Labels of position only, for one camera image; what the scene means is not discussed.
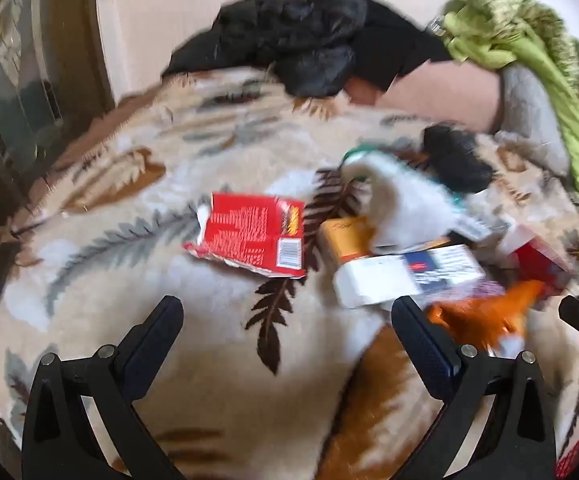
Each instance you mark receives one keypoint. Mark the black plastic bag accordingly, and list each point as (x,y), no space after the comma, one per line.
(454,160)

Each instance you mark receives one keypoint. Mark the black cloth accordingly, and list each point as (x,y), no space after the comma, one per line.
(394,45)

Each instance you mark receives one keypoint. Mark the yellow box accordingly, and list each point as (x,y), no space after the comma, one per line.
(344,240)

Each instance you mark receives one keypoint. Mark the leaf print blanket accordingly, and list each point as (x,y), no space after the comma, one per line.
(119,285)

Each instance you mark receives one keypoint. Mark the black puffer jacket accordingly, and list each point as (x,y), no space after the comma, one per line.
(294,25)

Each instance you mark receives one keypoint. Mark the torn red box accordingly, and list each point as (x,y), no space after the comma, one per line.
(249,230)

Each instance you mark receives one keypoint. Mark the small red box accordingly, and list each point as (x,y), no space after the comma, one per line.
(539,265)

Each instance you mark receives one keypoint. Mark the green patterned blanket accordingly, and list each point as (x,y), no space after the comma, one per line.
(534,45)

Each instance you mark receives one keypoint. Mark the teal packet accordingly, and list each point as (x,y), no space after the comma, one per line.
(450,200)

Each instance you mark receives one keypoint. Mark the pink and brown sofa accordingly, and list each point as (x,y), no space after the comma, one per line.
(434,95)

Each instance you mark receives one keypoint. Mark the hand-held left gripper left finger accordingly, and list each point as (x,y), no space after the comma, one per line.
(149,350)

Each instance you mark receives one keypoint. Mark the orange wrapper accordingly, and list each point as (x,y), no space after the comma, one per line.
(479,315)

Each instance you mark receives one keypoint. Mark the clear plastic bottle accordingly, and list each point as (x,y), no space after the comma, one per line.
(438,26)

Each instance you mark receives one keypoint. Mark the wooden door frame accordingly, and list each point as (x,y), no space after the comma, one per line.
(69,60)

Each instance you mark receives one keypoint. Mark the grey quilted pillow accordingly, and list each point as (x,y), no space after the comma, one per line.
(524,105)

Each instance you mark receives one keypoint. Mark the blue and white box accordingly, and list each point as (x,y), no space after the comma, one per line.
(409,275)

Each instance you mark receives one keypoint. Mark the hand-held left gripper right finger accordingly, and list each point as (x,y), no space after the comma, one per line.
(424,340)

